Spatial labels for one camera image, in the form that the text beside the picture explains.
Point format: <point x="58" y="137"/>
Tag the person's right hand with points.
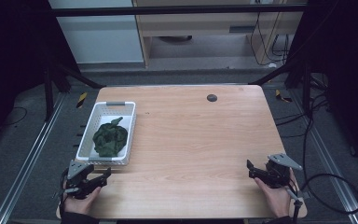
<point x="278" y="200"/>

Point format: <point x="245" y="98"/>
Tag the white plastic basket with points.
<point x="88" y="146"/>

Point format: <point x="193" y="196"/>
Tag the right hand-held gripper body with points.
<point x="281" y="174"/>

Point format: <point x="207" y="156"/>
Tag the yellow black tape strip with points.
<point x="282" y="97"/>
<point x="81" y="100"/>

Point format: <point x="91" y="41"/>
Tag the light wooden desk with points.
<point x="199" y="23"/>

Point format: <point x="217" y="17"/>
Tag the person's left hand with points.
<point x="79" y="205"/>

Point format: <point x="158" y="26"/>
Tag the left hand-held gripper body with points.
<point x="76" y="170"/>

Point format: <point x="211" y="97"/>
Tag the black metal stand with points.
<point x="48" y="93"/>
<point x="306" y="90"/>

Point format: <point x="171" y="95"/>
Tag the dark green cloth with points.
<point x="110" y="140"/>

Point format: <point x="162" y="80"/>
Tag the aluminium floor rail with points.
<point x="332" y="161"/>
<point x="28" y="165"/>

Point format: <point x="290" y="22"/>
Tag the white cabinet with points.
<point x="101" y="40"/>

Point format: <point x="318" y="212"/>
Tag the black curtain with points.
<point x="12" y="62"/>
<point x="348" y="77"/>

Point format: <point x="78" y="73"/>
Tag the dark round table grommet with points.
<point x="211" y="98"/>

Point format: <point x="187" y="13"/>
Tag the black horizontal frame bar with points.
<point x="167" y="11"/>

